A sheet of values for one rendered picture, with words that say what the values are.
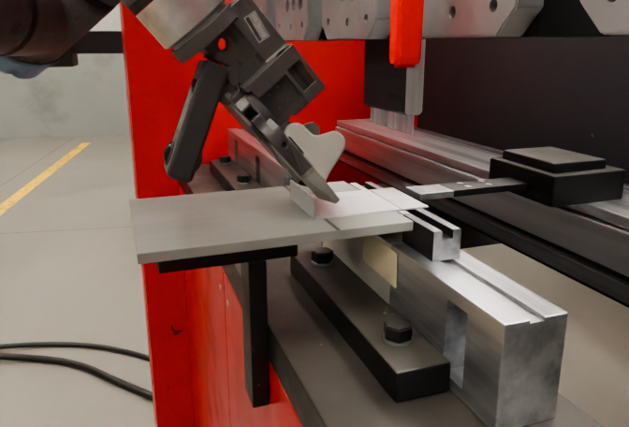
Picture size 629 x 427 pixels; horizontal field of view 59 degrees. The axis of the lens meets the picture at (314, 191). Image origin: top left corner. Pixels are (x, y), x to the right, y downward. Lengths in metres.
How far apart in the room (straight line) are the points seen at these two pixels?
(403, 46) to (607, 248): 0.39
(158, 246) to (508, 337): 0.29
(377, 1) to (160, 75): 0.92
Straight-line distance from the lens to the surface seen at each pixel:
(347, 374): 0.54
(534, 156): 0.74
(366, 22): 0.58
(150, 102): 1.41
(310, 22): 0.74
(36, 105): 7.97
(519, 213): 0.83
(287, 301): 0.67
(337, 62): 1.51
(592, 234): 0.74
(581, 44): 1.12
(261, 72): 0.52
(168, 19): 0.51
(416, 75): 0.58
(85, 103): 7.82
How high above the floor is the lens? 1.17
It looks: 15 degrees down
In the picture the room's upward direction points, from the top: straight up
